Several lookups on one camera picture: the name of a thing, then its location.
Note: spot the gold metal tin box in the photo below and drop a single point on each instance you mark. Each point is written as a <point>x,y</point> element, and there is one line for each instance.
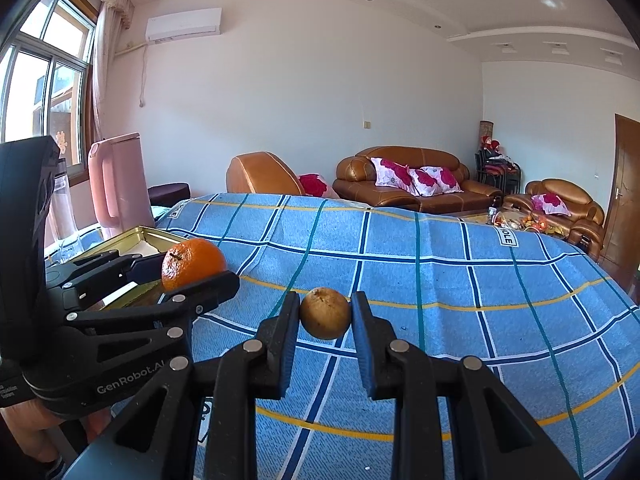
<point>130,242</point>

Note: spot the tall brown vase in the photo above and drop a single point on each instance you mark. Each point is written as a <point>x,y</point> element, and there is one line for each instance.
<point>486,130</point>

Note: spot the dark stool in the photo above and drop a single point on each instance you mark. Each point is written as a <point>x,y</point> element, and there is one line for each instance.
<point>167,193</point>

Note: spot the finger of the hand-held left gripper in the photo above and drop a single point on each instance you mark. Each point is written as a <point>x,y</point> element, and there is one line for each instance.
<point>210,287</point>
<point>100,270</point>

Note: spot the orange with stem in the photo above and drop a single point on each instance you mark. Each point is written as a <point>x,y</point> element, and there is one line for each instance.
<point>195,262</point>

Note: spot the pink curtain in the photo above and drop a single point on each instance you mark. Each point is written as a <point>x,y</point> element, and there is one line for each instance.
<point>102,85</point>

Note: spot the white red floral pillow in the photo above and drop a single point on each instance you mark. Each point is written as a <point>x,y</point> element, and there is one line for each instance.
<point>392,175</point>
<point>435,180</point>
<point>550,204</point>

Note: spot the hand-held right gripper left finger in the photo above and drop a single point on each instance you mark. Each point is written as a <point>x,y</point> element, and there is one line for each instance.
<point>285,345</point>

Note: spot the cluttered coffee table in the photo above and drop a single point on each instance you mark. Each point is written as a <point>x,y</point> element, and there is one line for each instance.
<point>520,221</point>

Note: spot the brown leather armchair white piping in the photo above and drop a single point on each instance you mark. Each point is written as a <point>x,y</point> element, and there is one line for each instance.
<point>260,172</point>

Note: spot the tan longan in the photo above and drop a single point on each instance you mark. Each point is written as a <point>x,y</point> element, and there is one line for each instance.
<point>325,312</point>

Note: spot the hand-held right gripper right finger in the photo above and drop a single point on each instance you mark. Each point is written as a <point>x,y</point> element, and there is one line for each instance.
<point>367,345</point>

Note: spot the brown wooden door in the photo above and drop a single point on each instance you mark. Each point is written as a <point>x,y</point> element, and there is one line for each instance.
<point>625,185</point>

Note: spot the white air conditioner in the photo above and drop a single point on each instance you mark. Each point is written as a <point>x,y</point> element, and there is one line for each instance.
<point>182,25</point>

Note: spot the window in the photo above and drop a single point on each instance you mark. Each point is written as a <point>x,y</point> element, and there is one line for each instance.
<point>30,85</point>

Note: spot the blue checked tablecloth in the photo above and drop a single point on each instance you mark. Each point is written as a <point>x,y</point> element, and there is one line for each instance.
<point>425,270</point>

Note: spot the pink electric kettle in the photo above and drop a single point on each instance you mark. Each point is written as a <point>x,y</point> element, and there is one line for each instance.
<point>125,185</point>

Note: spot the brown leather sofa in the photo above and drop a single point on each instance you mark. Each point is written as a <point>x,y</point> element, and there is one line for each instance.
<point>425,157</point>

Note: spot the stacked dark chairs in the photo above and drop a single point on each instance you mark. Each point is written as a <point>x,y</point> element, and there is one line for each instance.
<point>497,167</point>

